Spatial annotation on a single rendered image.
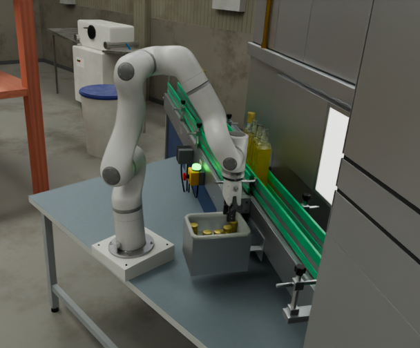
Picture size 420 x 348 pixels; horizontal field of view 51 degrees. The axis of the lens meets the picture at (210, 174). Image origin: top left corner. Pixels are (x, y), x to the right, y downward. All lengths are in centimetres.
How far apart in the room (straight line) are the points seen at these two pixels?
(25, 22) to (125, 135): 213
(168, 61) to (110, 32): 472
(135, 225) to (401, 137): 128
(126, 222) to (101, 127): 313
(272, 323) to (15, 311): 172
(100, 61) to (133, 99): 469
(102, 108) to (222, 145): 338
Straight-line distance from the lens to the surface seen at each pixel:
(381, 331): 77
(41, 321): 281
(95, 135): 488
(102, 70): 622
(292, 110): 182
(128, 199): 172
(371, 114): 74
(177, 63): 148
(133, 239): 180
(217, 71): 614
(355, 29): 152
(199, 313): 164
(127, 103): 156
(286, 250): 148
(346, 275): 83
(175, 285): 176
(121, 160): 161
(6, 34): 1034
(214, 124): 147
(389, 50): 71
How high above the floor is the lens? 183
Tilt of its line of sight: 23 degrees down
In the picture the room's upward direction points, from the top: 4 degrees clockwise
